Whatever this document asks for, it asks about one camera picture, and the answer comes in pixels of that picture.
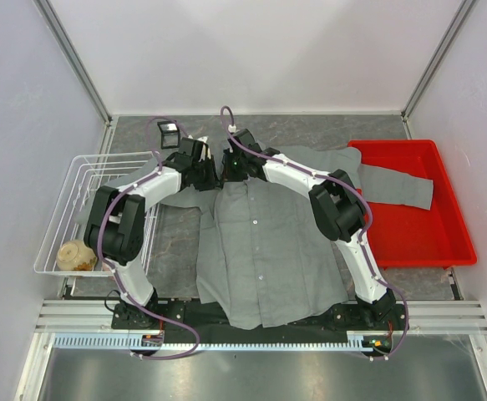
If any black box with brooch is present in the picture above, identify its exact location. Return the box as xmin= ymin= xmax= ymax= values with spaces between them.
xmin=157 ymin=120 xmax=181 ymax=150

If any grey shirt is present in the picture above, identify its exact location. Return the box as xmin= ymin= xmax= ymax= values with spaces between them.
xmin=75 ymin=145 xmax=435 ymax=331

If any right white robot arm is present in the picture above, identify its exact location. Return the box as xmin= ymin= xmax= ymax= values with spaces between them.
xmin=226 ymin=124 xmax=396 ymax=329

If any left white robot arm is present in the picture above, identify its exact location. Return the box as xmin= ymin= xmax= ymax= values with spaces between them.
xmin=84 ymin=137 xmax=216 ymax=328

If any beige bowl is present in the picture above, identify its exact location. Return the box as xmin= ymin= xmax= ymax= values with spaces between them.
xmin=56 ymin=240 xmax=98 ymax=272

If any red plastic bin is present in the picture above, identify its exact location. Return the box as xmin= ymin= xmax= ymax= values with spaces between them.
xmin=348 ymin=140 xmax=477 ymax=269

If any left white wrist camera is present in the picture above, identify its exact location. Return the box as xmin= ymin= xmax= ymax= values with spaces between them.
xmin=187 ymin=135 xmax=211 ymax=162

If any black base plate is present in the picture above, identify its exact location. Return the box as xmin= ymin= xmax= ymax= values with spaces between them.
xmin=105 ymin=298 xmax=406 ymax=343

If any grey slotted cable duct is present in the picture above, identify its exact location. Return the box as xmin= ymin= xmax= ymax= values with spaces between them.
xmin=53 ymin=332 xmax=392 ymax=352

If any left aluminium frame post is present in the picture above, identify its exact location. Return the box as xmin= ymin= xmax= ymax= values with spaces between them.
xmin=33 ymin=0 xmax=113 ymax=125

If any aluminium frame post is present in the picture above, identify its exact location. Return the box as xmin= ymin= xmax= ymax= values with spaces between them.
xmin=33 ymin=0 xmax=113 ymax=125
xmin=401 ymin=0 xmax=478 ymax=123

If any right aluminium frame post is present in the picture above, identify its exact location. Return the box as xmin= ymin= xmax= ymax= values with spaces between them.
xmin=401 ymin=0 xmax=478 ymax=123

